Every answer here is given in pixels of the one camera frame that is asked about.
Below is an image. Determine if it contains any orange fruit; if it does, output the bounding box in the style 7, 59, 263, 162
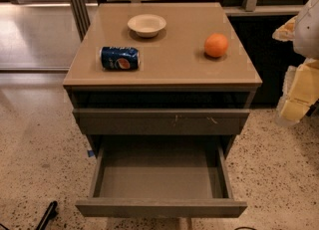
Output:
204, 33, 228, 58

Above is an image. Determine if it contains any grey top drawer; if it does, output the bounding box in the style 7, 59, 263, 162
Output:
73, 109, 249, 135

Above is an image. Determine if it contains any grey drawer cabinet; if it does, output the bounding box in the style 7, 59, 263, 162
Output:
64, 3, 262, 152

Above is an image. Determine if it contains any blue pepsi can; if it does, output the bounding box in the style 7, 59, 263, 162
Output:
100, 47, 140, 71

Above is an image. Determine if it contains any white bowl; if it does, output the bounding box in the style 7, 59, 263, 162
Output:
128, 14, 166, 38

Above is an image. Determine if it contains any black object on floor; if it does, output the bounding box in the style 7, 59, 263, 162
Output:
36, 201, 58, 230

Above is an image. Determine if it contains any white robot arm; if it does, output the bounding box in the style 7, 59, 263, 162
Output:
272, 0, 319, 126

